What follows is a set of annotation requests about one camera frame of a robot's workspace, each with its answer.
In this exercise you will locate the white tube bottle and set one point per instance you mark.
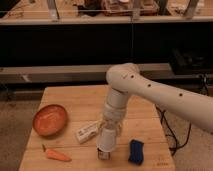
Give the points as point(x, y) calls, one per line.
point(87, 132)

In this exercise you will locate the blue sponge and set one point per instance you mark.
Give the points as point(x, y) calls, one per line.
point(136, 155)

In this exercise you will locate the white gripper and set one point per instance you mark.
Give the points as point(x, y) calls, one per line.
point(112, 118)

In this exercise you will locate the orange carrot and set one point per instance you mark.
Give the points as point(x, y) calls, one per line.
point(55, 155)

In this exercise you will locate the orange bowl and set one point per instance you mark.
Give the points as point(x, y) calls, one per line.
point(50, 120)

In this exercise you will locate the black box on shelf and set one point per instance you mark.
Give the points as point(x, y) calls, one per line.
point(191, 62)

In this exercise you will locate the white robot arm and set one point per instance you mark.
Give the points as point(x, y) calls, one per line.
point(125, 80)

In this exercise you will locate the black and white eraser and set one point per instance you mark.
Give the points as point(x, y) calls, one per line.
point(103, 155)

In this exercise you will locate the white ceramic cup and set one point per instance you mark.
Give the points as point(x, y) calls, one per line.
point(106, 141)

